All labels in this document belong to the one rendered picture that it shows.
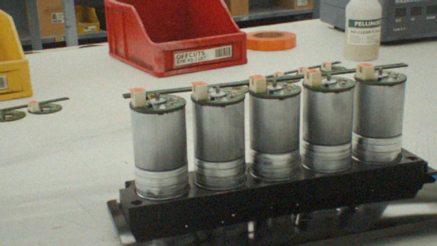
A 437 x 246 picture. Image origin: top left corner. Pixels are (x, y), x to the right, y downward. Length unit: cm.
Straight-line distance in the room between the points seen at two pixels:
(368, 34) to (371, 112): 32
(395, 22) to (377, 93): 39
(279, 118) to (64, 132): 20
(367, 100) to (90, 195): 15
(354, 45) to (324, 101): 34
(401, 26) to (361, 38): 8
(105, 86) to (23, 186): 21
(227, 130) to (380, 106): 8
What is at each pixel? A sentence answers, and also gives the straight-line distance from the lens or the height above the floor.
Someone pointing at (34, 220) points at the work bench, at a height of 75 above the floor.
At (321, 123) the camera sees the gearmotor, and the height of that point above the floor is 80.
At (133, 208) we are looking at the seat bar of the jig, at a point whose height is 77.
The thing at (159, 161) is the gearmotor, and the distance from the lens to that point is 28.
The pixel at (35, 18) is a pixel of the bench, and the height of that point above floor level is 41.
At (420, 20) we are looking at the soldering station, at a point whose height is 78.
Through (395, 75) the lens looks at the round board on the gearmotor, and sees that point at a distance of 32.
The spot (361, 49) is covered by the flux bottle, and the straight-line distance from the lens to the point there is 63.
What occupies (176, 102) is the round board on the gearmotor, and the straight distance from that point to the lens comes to 28.
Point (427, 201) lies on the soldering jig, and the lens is 31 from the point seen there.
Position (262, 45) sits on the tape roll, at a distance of 68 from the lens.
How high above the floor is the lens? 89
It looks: 18 degrees down
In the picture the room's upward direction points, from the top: 1 degrees counter-clockwise
